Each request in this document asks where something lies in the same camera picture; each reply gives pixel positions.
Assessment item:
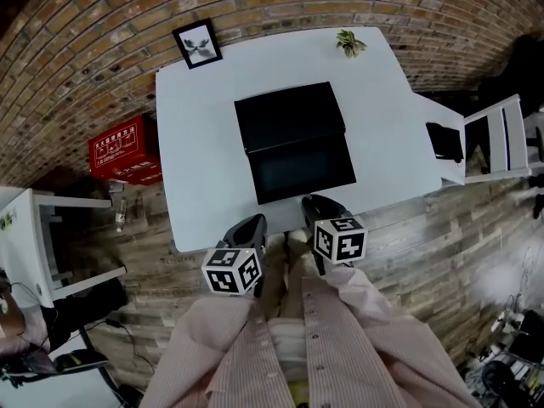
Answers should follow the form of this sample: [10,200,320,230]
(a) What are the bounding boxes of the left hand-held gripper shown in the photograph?
[201,213,269,299]

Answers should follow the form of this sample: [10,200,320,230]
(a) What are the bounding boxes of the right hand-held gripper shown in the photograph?
[301,194,369,277]

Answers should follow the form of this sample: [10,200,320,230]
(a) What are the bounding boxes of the black box drawer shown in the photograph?
[246,133,358,206]

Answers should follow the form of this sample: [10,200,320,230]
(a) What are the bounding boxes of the person's right forearm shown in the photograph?
[326,264,484,408]

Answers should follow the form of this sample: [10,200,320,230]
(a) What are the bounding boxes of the person's left forearm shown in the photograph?
[141,294,261,408]

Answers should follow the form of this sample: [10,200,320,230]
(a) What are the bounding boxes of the red cardboard box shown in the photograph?
[88,114,162,187]

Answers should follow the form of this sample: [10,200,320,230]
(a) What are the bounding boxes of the person's beige trousers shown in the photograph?
[262,229,325,323]

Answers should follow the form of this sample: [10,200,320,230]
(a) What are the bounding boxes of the person's pink striped shirt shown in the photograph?
[203,275,411,408]

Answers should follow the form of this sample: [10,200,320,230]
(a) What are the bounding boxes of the clear plastic bottle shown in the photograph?
[115,195,129,234]

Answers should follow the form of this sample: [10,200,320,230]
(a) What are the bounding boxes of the black pouch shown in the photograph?
[425,121,465,163]

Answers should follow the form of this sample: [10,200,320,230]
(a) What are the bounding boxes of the small green potted plant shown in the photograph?
[335,28,369,60]

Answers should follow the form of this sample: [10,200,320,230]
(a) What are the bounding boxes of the white wooden chair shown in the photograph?
[462,93,535,185]

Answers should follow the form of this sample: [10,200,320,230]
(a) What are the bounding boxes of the tangle of cables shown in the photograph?
[462,295,544,408]

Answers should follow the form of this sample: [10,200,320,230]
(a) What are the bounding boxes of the black picture frame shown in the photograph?
[171,17,224,71]

